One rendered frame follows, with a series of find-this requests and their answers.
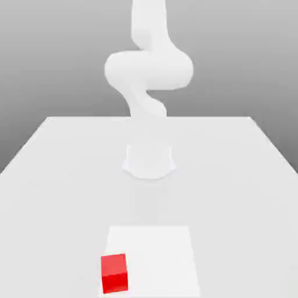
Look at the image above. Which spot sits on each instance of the small red cube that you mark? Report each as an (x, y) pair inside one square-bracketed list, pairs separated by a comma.
[(114, 272)]

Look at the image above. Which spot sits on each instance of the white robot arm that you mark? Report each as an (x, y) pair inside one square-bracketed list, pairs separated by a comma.
[(149, 69)]

